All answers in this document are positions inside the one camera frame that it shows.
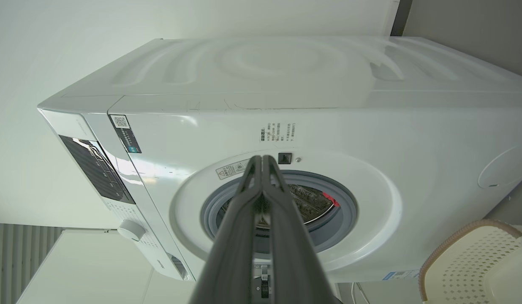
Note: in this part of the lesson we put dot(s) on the white front-load washing machine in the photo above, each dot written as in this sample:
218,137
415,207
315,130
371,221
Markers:
371,135

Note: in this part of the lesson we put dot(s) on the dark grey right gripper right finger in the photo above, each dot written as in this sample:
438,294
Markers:
290,253

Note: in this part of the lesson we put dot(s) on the white washing machine dial knob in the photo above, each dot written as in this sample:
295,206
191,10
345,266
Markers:
131,230

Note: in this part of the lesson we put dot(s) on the red cloth garment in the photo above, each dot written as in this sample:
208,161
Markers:
330,199

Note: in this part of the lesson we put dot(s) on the cream perforated laundry basket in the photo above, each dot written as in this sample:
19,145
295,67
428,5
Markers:
476,270

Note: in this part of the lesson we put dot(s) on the dark door frame strip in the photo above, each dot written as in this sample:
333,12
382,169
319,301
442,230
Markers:
401,17

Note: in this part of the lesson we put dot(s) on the grey rubber door gasket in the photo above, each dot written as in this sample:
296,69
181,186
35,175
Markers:
343,211

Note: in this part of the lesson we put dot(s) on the grey slatted radiator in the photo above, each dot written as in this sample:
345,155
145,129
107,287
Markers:
16,257

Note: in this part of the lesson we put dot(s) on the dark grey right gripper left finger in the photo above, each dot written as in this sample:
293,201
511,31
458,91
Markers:
231,253

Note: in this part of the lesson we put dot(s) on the black glossy control display panel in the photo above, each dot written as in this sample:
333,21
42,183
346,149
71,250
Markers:
96,169

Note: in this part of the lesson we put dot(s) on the white cabinet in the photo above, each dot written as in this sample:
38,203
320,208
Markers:
88,270

